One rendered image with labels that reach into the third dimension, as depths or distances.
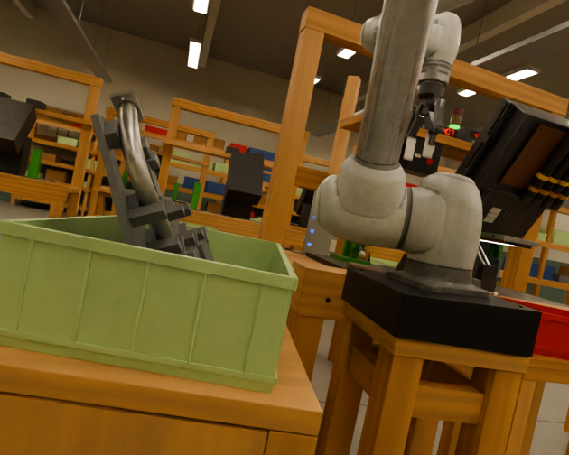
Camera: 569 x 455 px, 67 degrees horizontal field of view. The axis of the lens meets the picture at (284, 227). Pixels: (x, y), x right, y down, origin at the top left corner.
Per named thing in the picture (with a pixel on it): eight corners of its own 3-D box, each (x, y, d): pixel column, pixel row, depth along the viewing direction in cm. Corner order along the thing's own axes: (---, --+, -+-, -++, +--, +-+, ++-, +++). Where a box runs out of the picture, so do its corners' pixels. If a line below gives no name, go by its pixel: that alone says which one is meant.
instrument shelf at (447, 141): (526, 167, 209) (527, 159, 208) (362, 120, 182) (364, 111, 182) (488, 169, 233) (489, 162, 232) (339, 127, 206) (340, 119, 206)
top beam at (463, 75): (565, 116, 228) (569, 99, 227) (304, 25, 184) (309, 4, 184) (551, 118, 236) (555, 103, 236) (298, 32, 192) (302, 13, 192)
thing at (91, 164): (148, 229, 1032) (165, 138, 1024) (8, 204, 954) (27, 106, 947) (149, 227, 1084) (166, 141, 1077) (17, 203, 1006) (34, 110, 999)
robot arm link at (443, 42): (448, 75, 135) (406, 68, 136) (459, 25, 134) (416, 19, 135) (459, 62, 124) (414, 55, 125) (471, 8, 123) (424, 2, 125)
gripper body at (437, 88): (414, 85, 133) (407, 114, 133) (430, 78, 125) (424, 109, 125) (433, 91, 135) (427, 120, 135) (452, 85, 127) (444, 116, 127)
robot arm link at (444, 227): (485, 273, 96) (502, 176, 95) (403, 260, 97) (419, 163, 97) (461, 265, 112) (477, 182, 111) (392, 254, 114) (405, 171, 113)
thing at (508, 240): (536, 250, 160) (538, 242, 160) (503, 243, 156) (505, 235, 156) (465, 238, 198) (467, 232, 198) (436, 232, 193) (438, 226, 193)
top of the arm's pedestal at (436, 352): (527, 374, 93) (531, 356, 93) (393, 355, 86) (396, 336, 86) (443, 329, 124) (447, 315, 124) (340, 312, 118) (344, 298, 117)
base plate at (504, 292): (579, 313, 181) (580, 309, 181) (345, 274, 148) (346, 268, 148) (503, 291, 221) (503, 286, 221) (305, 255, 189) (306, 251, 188)
